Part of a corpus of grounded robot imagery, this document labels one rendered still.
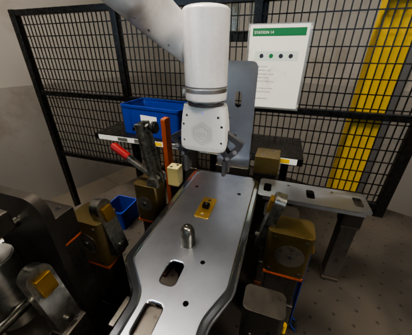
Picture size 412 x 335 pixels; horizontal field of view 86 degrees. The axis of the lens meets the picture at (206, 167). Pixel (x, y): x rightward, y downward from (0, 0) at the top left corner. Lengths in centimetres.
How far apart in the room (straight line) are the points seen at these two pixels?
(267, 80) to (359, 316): 84
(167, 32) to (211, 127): 21
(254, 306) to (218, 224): 19
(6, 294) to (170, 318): 24
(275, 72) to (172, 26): 56
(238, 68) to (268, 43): 29
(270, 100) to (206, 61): 61
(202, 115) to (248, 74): 30
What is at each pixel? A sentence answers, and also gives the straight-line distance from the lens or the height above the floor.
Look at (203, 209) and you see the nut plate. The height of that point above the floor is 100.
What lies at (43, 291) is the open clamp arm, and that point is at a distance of 41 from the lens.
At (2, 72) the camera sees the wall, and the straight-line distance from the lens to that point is 249.
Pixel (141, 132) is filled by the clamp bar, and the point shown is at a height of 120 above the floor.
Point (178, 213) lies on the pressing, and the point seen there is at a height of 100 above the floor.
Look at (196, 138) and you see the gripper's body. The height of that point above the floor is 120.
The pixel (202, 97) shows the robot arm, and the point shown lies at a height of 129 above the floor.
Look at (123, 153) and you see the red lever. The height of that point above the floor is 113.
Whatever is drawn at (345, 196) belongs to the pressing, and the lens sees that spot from 75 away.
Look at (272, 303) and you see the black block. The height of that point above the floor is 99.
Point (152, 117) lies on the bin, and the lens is 97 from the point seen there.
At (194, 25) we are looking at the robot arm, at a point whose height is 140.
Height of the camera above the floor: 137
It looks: 28 degrees down
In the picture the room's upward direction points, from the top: straight up
